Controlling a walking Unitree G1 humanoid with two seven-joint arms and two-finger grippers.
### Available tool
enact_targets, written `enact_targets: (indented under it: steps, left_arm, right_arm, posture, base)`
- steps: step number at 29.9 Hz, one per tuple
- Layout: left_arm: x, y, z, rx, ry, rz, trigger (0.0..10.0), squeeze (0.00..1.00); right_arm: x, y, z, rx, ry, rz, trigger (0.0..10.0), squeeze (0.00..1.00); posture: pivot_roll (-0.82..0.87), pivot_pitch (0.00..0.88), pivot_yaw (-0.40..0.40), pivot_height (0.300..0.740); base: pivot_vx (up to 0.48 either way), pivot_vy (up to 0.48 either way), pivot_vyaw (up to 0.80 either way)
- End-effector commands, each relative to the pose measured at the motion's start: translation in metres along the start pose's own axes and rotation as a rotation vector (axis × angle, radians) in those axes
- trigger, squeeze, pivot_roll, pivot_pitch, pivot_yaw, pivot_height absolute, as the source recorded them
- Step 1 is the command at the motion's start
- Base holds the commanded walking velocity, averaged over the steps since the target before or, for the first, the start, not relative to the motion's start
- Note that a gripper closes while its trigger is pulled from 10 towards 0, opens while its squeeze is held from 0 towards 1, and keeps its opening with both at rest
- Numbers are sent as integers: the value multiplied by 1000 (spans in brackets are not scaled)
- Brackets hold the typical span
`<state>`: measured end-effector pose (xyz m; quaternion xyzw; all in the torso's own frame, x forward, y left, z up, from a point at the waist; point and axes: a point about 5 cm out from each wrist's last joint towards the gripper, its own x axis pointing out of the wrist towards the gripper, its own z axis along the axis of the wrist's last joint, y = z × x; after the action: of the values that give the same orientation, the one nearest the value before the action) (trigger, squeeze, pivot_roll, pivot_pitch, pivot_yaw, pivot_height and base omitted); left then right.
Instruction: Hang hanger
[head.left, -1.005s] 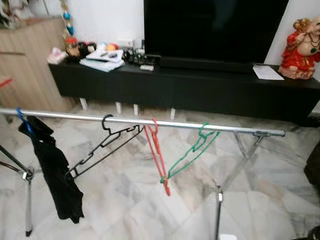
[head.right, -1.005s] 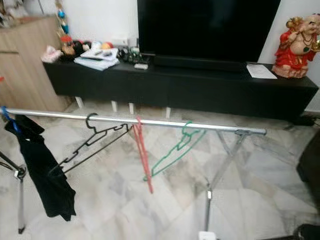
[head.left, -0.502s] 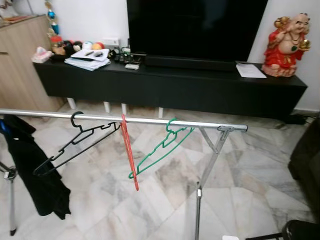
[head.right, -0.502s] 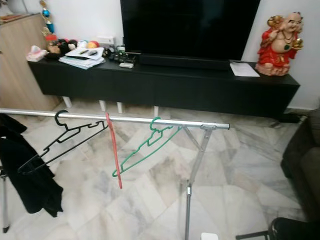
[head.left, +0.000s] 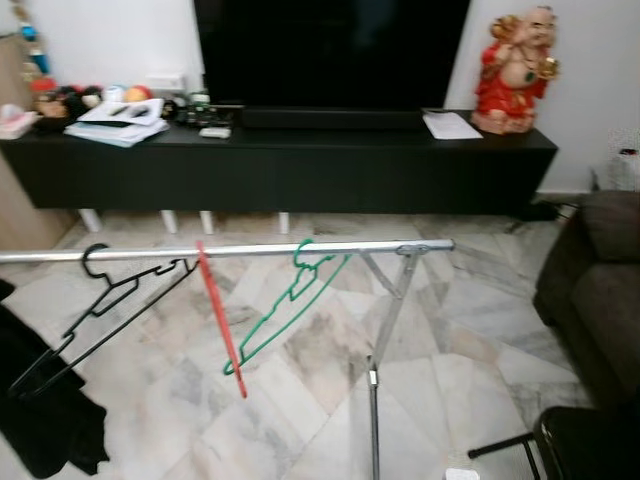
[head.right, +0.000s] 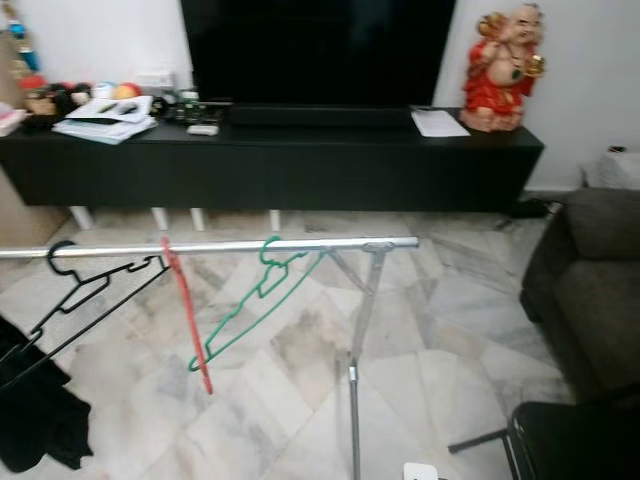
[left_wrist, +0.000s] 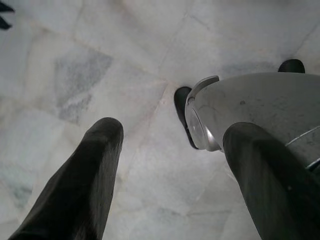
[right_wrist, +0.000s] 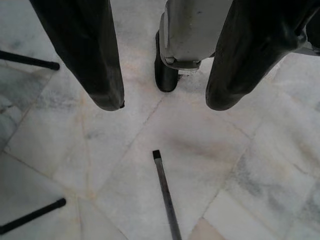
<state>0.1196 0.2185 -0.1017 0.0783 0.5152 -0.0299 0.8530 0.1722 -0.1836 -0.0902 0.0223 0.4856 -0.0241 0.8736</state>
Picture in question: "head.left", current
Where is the black plastic hanger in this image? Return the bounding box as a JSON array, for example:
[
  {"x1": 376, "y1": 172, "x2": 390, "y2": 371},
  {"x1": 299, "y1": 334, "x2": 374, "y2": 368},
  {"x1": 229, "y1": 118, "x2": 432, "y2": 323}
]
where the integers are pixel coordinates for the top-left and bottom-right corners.
[{"x1": 8, "y1": 243, "x2": 199, "y2": 399}]

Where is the green hanger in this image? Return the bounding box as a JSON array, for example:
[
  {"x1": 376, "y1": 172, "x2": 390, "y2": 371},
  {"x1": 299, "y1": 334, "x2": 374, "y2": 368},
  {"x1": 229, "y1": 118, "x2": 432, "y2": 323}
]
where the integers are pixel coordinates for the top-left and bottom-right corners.
[{"x1": 222, "y1": 238, "x2": 351, "y2": 377}]

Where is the red hanger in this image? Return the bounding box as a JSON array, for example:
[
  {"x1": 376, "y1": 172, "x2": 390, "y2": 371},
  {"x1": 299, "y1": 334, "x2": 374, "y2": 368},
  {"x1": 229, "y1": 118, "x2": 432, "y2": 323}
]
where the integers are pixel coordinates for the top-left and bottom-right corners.
[{"x1": 195, "y1": 240, "x2": 249, "y2": 399}]

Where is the dark grey fabric sofa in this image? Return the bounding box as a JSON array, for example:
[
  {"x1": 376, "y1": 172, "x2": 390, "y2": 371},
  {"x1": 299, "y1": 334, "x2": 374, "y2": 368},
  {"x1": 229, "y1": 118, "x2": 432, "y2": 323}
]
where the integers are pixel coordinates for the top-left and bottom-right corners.
[{"x1": 533, "y1": 190, "x2": 640, "y2": 401}]

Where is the white marble side table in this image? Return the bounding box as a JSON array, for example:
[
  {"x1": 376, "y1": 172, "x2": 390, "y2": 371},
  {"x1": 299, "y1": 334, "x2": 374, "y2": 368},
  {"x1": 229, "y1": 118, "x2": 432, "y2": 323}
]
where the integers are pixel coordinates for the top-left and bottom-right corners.
[{"x1": 590, "y1": 150, "x2": 640, "y2": 193}]

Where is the red Buddha statue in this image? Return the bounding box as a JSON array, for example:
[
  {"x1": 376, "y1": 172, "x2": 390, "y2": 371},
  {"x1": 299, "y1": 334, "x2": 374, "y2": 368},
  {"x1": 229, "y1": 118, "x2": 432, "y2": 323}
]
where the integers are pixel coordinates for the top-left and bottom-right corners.
[{"x1": 472, "y1": 5, "x2": 561, "y2": 136}]

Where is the black folding chair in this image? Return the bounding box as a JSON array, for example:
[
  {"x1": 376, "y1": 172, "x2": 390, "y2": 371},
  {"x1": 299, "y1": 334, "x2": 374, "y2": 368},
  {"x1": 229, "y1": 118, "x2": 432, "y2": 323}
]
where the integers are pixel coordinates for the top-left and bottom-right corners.
[{"x1": 467, "y1": 403, "x2": 640, "y2": 480}]

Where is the white paper sheet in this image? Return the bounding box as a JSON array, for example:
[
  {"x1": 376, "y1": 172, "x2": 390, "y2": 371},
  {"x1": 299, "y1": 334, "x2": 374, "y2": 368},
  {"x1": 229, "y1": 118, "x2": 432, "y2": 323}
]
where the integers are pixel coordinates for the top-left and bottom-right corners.
[{"x1": 422, "y1": 110, "x2": 484, "y2": 141}]

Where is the black soundbar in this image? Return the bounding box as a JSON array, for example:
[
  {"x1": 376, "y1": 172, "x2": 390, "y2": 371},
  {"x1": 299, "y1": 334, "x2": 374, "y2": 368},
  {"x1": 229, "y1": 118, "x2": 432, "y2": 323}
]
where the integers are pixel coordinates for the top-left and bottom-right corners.
[{"x1": 238, "y1": 106, "x2": 429, "y2": 132}]

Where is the silver metal clothes rack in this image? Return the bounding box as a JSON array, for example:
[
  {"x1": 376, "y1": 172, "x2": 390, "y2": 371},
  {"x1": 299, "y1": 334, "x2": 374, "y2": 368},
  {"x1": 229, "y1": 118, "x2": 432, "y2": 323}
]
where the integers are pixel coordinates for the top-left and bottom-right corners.
[{"x1": 0, "y1": 238, "x2": 456, "y2": 480}]

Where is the black TV console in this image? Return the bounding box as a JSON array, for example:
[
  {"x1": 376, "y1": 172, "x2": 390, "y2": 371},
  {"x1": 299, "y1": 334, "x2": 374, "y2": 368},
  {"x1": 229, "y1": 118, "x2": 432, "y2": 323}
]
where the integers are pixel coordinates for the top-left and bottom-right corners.
[{"x1": 0, "y1": 125, "x2": 559, "y2": 233}]

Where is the black television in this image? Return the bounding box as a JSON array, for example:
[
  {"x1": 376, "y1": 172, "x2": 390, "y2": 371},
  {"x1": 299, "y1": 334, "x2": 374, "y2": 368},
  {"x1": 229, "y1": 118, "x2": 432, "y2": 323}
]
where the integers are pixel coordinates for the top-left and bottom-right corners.
[{"x1": 193, "y1": 0, "x2": 471, "y2": 113}]

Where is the dark small ornament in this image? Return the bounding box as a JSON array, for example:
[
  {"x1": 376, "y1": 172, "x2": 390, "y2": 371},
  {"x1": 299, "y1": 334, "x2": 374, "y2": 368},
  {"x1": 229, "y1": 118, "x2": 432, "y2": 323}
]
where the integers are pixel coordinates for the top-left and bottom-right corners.
[{"x1": 165, "y1": 90, "x2": 236, "y2": 128}]

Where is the paper stack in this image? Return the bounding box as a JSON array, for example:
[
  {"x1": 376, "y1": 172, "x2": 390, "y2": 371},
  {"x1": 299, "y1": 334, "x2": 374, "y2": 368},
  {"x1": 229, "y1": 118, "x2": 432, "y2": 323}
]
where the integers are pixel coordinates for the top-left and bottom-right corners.
[{"x1": 63, "y1": 97, "x2": 169, "y2": 149}]

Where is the black plush toy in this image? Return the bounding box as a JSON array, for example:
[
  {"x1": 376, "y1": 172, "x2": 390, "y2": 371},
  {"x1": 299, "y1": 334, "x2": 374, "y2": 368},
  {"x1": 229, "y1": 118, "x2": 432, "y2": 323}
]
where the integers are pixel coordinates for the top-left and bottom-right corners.
[{"x1": 55, "y1": 85, "x2": 101, "y2": 121}]

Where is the red-lid jar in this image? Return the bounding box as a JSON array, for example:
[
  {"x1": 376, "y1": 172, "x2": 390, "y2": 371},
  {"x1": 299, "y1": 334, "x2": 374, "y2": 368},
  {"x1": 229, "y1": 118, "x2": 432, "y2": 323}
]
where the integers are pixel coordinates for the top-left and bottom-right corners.
[{"x1": 28, "y1": 78, "x2": 59, "y2": 121}]

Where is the black printed T-shirt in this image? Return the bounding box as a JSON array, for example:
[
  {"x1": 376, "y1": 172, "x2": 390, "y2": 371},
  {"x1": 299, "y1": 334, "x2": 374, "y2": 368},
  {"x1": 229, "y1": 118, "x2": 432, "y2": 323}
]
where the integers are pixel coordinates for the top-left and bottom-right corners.
[{"x1": 0, "y1": 278, "x2": 111, "y2": 479}]

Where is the trophy with blue ornament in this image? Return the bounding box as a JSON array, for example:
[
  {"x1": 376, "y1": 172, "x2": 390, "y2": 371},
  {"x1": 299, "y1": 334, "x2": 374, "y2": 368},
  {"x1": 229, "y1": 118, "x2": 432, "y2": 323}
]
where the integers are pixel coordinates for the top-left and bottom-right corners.
[{"x1": 12, "y1": 0, "x2": 51, "y2": 79}]

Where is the pink tissue box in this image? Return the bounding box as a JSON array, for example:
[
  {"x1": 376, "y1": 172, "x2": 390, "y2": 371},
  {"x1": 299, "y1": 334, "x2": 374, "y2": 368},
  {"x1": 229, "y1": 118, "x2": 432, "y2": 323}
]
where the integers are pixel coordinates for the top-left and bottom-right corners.
[{"x1": 0, "y1": 103, "x2": 39, "y2": 141}]

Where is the white wall socket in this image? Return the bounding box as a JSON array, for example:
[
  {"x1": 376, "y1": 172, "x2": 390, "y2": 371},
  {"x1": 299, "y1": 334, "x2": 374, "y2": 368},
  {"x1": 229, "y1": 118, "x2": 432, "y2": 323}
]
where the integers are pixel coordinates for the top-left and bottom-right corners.
[{"x1": 143, "y1": 72, "x2": 188, "y2": 91}]

